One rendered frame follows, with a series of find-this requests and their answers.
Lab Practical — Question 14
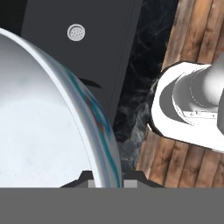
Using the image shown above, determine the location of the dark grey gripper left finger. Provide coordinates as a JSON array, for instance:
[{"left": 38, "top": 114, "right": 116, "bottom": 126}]
[{"left": 59, "top": 170, "right": 98, "bottom": 189}]

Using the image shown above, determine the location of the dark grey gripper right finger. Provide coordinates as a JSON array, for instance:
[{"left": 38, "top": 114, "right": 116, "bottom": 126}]
[{"left": 120, "top": 171, "right": 165, "bottom": 189}]

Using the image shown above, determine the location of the white bowl with teal pattern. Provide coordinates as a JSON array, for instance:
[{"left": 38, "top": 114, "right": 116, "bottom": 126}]
[{"left": 0, "top": 27, "right": 123, "bottom": 189}]

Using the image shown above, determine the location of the dark grey sink basin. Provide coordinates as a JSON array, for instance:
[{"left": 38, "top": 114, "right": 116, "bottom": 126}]
[{"left": 0, "top": 0, "right": 144, "bottom": 128}]

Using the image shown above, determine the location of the grey round sink drain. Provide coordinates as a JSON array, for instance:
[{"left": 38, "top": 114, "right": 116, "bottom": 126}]
[{"left": 66, "top": 23, "right": 87, "bottom": 42}]

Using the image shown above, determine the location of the white rounded pedestal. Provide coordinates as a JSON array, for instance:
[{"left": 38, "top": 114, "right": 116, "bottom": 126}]
[{"left": 148, "top": 52, "right": 224, "bottom": 154}]

